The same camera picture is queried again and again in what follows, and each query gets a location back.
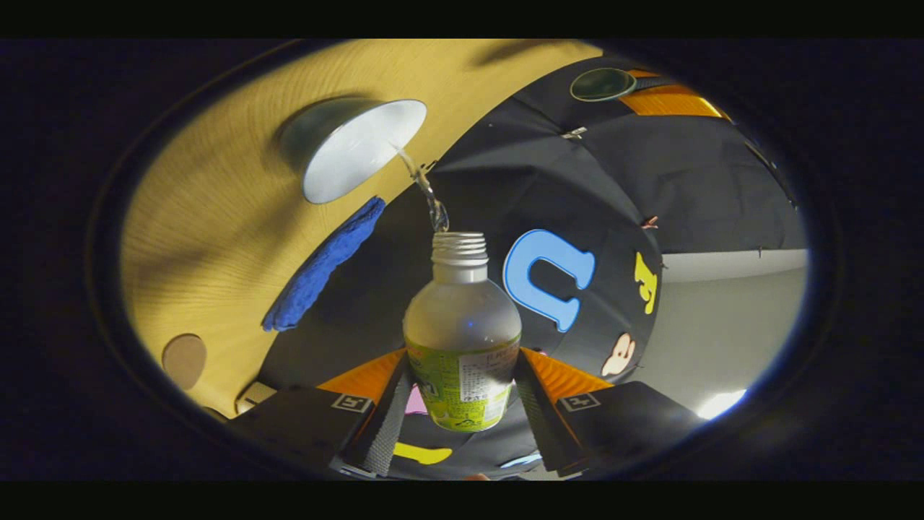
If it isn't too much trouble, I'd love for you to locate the silver water bottle green label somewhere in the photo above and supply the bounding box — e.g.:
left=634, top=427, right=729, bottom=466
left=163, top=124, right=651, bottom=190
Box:
left=402, top=231, right=523, bottom=433

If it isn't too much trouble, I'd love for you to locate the clear water stream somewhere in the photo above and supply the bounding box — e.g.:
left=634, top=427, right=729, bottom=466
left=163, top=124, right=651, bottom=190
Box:
left=392, top=143, right=450, bottom=233

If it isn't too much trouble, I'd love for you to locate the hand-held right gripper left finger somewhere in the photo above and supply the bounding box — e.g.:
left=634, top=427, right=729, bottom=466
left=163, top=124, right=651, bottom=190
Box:
left=227, top=349, right=412, bottom=477

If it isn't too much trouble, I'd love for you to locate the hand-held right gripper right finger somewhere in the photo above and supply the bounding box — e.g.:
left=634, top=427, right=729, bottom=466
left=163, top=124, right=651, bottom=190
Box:
left=514, top=347, right=705, bottom=477

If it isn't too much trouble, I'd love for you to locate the blue folded towel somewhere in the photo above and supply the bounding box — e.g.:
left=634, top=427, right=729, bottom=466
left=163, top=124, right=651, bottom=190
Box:
left=261, top=196, right=387, bottom=333

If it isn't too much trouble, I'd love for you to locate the round brown coaster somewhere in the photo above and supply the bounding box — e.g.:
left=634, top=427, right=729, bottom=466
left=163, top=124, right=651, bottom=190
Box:
left=162, top=333, right=208, bottom=391

